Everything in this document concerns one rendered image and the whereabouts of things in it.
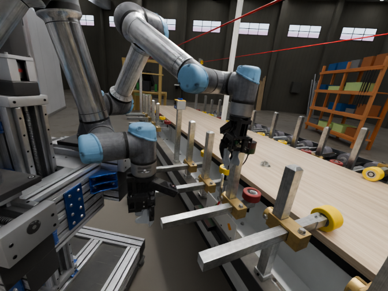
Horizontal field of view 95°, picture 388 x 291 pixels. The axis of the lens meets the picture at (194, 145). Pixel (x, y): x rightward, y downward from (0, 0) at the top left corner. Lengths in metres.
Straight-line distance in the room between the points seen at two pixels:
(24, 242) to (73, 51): 0.48
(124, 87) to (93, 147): 0.54
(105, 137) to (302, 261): 0.87
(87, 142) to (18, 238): 0.28
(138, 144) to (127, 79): 0.51
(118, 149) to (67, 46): 0.28
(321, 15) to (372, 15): 2.72
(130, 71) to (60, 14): 0.41
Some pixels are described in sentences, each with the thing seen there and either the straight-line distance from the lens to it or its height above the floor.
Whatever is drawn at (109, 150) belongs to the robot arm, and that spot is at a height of 1.17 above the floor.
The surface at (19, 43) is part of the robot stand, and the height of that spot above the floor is 1.42.
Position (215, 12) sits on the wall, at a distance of 14.67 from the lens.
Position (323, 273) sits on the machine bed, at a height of 0.73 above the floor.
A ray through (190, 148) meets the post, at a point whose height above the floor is 0.93.
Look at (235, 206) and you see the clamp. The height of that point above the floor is 0.87.
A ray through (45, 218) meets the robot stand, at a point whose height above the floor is 0.96.
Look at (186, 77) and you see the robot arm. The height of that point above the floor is 1.36.
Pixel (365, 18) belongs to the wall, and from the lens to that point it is 16.50.
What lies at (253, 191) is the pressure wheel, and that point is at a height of 0.91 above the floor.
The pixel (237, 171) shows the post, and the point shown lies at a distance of 0.79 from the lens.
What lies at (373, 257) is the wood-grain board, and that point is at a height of 0.90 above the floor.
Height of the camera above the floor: 1.34
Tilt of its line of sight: 19 degrees down
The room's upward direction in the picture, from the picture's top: 5 degrees clockwise
